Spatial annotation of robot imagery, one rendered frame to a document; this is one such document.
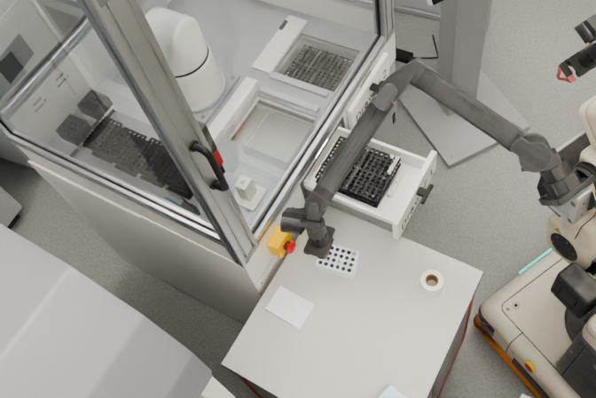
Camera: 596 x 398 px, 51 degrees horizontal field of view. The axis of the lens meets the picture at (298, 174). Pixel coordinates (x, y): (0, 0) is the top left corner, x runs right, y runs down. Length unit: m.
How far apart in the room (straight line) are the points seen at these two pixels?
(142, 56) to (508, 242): 2.09
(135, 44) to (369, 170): 1.06
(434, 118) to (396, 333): 1.52
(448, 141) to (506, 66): 0.59
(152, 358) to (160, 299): 1.85
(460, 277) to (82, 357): 1.24
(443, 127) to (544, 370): 1.28
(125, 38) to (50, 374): 0.56
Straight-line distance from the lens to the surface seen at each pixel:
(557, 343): 2.47
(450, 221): 2.92
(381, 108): 1.58
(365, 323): 1.93
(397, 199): 2.01
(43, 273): 1.08
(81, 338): 1.08
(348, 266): 1.96
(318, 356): 1.91
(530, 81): 3.42
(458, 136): 3.12
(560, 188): 1.63
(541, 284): 2.53
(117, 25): 1.10
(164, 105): 1.24
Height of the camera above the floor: 2.59
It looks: 57 degrees down
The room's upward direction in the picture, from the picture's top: 17 degrees counter-clockwise
